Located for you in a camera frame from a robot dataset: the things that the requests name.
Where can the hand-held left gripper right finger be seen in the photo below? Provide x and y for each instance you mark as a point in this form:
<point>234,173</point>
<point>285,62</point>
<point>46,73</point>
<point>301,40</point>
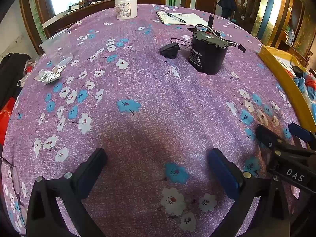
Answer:
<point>222,172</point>

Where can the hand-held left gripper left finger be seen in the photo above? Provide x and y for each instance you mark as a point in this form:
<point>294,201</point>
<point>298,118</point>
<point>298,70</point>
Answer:
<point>92,172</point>

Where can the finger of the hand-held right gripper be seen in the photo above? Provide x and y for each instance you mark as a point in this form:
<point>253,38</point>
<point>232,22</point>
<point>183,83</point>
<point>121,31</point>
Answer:
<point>298,130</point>
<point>266,135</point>

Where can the yellow taped box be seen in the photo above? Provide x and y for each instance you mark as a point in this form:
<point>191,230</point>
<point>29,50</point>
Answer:
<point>279,69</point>

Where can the eyeglasses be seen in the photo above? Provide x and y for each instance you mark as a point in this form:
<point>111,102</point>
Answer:
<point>12,180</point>

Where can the purple floral tablecloth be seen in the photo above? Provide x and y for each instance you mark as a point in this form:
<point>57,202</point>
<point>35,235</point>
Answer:
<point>153,103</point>

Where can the black cylindrical motor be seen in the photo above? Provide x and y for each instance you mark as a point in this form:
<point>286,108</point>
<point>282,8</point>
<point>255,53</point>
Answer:
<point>207,56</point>

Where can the wooden cabinet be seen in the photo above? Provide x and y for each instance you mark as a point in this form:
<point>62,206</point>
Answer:
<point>298,29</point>

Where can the red plastic bag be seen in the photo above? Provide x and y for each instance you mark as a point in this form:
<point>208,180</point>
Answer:
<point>5,121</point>

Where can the golden pillar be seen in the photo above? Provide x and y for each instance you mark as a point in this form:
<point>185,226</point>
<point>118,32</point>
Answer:
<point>264,12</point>

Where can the black bag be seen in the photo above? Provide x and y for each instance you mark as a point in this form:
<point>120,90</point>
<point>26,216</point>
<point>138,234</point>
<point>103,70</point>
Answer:
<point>12,74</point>

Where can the clear plastic cup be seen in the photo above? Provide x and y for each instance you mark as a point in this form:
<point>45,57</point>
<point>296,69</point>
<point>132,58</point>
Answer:
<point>56,49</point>

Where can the small black plug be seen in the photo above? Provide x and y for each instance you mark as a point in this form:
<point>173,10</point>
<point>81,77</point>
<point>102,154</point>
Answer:
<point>169,50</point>

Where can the wooden staircase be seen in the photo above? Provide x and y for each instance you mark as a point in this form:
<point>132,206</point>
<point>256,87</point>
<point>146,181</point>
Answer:
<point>246,7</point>

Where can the person in dark clothes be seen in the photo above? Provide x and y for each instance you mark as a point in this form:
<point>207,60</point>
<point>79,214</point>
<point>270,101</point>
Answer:
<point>226,5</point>

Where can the white notebook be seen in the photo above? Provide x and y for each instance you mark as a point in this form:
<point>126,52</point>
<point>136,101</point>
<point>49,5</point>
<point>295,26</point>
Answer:
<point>192,18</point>

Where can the black pen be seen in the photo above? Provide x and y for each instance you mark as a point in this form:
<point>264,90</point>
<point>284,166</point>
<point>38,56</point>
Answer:
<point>175,17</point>

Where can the wooden sideboard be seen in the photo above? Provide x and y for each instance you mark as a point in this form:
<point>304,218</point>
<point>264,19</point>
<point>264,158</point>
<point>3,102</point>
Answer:
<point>81,12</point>

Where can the white plastic jar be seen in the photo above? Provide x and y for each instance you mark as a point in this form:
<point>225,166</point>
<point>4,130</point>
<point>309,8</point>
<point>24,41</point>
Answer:
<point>126,7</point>

